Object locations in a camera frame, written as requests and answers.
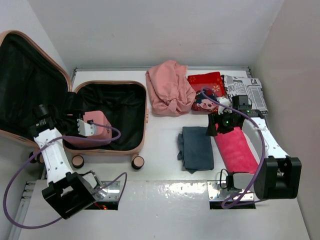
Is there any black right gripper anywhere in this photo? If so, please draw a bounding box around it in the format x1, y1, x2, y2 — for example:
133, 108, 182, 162
206, 109, 238, 137

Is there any blue-grey cloth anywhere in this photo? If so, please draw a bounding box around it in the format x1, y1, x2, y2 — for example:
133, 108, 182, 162
177, 126, 215, 174

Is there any magenta towel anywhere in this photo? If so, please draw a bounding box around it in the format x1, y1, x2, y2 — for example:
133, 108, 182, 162
214, 127, 258, 174

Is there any pink jewelry box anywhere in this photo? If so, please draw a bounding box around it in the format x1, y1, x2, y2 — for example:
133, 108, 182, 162
66, 110, 112, 149

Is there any red cartoon print cloth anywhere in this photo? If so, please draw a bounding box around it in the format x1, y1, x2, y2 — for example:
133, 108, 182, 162
187, 72, 226, 113

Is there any newspaper print cloth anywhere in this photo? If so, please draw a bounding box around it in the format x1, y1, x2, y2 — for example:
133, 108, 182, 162
221, 75, 268, 115

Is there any pink cartoon print shirt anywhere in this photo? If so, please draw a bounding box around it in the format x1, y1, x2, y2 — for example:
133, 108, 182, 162
145, 69, 196, 117

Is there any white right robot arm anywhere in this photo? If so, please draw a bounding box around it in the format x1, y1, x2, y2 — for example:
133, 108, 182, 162
204, 95, 302, 203

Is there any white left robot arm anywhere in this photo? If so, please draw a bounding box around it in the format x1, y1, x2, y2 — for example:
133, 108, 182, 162
29, 104, 100, 220

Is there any pink hard-shell suitcase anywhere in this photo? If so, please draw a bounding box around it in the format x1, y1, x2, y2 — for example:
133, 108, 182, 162
0, 30, 148, 170

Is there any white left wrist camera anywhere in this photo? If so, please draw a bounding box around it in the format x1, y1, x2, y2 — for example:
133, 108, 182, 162
77, 119, 97, 137

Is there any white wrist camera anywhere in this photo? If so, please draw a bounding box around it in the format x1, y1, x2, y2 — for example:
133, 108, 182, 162
217, 96, 231, 112
77, 119, 97, 137

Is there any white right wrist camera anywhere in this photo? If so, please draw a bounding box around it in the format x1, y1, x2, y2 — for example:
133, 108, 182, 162
217, 96, 231, 112

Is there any aluminium table edge rail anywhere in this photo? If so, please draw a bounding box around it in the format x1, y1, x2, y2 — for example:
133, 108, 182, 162
71, 60, 252, 83

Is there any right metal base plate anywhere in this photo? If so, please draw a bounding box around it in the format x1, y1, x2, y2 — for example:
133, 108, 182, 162
207, 180, 256, 210

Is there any metal base plate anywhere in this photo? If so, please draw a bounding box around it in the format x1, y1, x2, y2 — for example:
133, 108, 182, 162
92, 181, 121, 210
207, 180, 256, 210

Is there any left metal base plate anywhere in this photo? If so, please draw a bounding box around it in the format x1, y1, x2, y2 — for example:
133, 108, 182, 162
92, 181, 121, 210

